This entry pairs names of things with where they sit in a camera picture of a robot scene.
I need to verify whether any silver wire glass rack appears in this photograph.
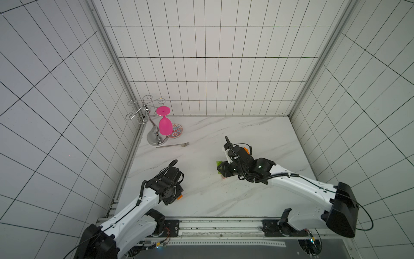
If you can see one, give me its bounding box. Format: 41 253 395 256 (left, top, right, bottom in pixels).
125 95 169 147

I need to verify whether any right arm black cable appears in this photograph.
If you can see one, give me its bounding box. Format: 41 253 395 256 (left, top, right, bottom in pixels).
224 135 375 232

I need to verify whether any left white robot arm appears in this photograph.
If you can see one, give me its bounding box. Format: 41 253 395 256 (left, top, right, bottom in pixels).
74 160 184 259

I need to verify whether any aluminium mounting rail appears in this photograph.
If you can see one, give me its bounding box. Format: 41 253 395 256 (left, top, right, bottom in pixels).
136 217 350 248

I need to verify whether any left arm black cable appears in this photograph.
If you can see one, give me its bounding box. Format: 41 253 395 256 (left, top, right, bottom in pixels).
63 159 179 259

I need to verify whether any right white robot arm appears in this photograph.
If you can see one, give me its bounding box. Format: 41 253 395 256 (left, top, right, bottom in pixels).
217 142 360 238

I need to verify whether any patterned small bowl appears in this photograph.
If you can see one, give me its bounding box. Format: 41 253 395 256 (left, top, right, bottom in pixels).
168 124 183 139

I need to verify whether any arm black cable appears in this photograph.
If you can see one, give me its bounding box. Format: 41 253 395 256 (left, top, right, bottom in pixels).
63 159 179 259
224 135 375 232

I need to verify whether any pink plastic wine glass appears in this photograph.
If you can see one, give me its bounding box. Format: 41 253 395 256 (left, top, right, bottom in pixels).
156 106 174 136

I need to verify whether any silver fork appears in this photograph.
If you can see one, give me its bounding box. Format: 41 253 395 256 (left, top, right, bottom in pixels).
157 142 190 148

